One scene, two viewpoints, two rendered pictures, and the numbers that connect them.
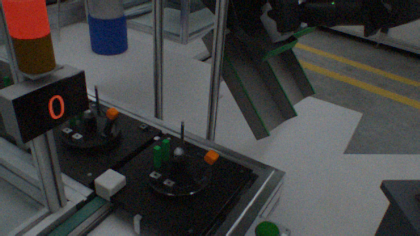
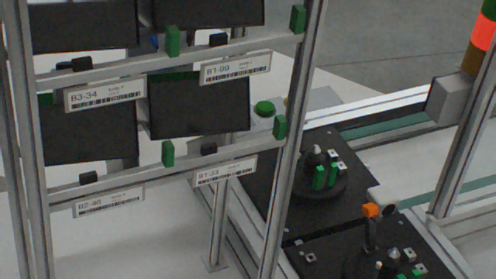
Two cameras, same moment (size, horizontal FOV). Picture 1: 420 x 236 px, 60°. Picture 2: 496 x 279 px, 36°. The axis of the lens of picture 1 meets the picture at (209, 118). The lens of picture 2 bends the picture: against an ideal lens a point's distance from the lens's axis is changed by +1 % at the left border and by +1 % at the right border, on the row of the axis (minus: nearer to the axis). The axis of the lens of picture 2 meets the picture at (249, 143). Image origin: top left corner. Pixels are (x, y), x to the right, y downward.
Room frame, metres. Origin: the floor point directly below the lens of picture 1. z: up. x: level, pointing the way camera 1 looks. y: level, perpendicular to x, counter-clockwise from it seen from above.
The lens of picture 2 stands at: (1.53, 0.48, 1.95)
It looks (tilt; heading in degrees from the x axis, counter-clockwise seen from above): 41 degrees down; 210
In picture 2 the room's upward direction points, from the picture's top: 8 degrees clockwise
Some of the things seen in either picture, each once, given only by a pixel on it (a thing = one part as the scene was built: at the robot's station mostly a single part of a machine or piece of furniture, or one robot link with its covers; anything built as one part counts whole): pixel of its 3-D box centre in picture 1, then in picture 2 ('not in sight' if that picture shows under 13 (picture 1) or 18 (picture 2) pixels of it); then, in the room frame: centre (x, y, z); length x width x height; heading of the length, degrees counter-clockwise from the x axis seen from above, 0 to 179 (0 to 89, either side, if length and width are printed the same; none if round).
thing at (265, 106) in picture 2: (267, 232); (264, 109); (0.45, -0.12, 0.96); 0.04 x 0.04 x 0.02
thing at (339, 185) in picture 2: (178, 174); (310, 173); (0.57, 0.06, 0.98); 0.14 x 0.14 x 0.02
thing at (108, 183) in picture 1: (110, 185); (381, 201); (0.53, 0.19, 0.97); 0.05 x 0.05 x 0.04; 61
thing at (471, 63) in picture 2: (34, 50); (481, 56); (0.46, 0.25, 1.28); 0.05 x 0.05 x 0.05
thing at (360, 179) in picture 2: (178, 181); (308, 181); (0.57, 0.06, 0.96); 0.24 x 0.24 x 0.02; 61
